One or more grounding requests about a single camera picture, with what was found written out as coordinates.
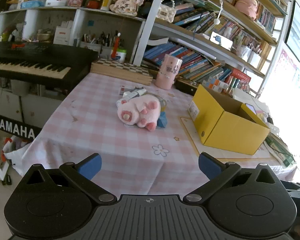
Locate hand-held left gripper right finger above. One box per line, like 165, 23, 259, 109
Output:
184, 152, 282, 204

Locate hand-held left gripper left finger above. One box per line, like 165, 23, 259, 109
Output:
25, 153, 115, 204

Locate yellow cardboard box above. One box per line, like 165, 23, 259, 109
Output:
188, 84, 271, 155

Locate small blue object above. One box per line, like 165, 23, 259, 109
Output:
157, 112, 168, 128

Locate pink plush toy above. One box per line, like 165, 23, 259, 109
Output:
116, 94, 162, 132

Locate white spray bottle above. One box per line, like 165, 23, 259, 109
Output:
122, 89, 147, 100

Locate pink checked cloth desktop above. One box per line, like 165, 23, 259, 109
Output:
21, 74, 298, 195

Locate green book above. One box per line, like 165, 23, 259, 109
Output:
264, 132, 297, 167

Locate stack of white papers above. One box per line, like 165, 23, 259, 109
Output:
232, 87, 270, 113

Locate white plastic bag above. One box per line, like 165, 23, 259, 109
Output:
2, 135, 33, 173

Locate black rectangular case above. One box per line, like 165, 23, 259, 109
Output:
175, 79, 199, 97

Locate orange white small boxes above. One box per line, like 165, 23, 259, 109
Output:
202, 76, 230, 93

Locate small red white box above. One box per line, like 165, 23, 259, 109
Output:
119, 85, 134, 95

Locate white low cabinet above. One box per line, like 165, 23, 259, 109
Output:
0, 76, 68, 128

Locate black keyboard stand bar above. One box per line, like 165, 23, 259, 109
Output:
0, 112, 43, 142

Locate red marker box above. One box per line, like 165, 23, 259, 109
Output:
230, 69, 252, 92

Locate pink cylindrical container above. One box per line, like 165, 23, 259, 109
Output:
154, 54, 183, 90

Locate wooden chessboard box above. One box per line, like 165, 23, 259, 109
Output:
91, 58, 154, 86

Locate row of leaning blue books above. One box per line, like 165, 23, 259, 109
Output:
142, 42, 232, 82

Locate white jar green lid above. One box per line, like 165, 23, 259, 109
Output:
116, 49, 127, 63

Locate grey pen cup with pens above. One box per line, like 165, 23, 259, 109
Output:
100, 31, 115, 59

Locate translucent storage container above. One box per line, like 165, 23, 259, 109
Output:
240, 45, 253, 60
249, 49, 262, 65

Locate patterned pen cup with pens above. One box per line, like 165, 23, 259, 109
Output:
79, 31, 102, 53

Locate red pen with penguin top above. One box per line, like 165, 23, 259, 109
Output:
111, 31, 122, 59

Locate white phone on stand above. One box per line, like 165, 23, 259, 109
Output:
209, 31, 233, 50

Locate black electronic keyboard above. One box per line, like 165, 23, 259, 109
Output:
0, 41, 99, 85

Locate white thick book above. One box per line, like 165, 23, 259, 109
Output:
146, 37, 169, 47

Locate white box red label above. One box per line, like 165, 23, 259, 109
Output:
53, 20, 74, 46

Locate brown bowl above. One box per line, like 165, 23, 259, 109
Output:
36, 29, 53, 42

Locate row of colourful picture books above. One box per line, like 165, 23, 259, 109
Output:
174, 2, 243, 34

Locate white desk hutch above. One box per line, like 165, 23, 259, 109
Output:
0, 6, 147, 64

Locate row of small paperback books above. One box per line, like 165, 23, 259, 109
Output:
256, 2, 277, 33

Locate white quilted pearl handbag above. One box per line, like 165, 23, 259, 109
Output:
156, 0, 177, 22

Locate black framed picture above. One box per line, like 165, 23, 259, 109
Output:
285, 0, 300, 63

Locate large pink plush animal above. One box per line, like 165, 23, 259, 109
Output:
234, 0, 258, 20

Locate yellow white bottle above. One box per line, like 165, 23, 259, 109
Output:
100, 0, 113, 12

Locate doll in pink floral dress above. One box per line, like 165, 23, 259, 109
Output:
109, 0, 143, 17

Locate flat white box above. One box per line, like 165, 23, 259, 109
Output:
45, 0, 67, 7

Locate blue wipes pack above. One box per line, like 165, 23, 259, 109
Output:
20, 0, 45, 9

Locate pink wall poster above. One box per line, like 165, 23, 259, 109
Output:
272, 49, 298, 80

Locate white frame wooden bookshelf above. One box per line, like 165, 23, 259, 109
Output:
130, 0, 290, 98

